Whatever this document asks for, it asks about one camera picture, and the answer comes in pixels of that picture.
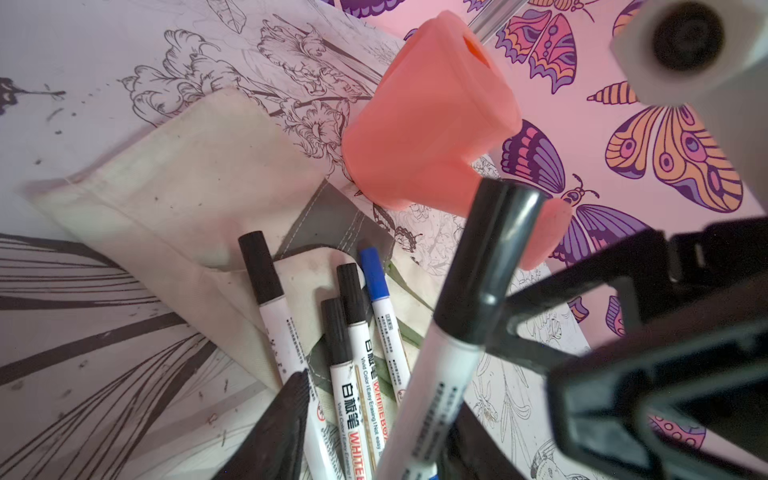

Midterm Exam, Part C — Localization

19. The thin white pen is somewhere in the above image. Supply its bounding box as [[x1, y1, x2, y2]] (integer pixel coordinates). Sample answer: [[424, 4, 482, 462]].
[[359, 247, 411, 404]]

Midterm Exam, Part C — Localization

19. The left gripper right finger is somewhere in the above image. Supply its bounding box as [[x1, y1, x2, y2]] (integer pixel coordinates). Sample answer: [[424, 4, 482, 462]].
[[437, 403, 524, 480]]

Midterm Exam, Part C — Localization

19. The white whiteboard marker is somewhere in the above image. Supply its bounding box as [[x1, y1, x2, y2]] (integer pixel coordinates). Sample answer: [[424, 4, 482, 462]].
[[238, 231, 345, 479]]

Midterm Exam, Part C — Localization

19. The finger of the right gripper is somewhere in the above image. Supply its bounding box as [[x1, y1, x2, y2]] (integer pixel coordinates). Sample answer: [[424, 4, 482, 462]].
[[486, 217, 767, 373], [545, 281, 767, 479]]

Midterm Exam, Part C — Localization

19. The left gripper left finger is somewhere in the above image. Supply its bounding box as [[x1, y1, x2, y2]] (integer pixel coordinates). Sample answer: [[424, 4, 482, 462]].
[[214, 370, 310, 480]]

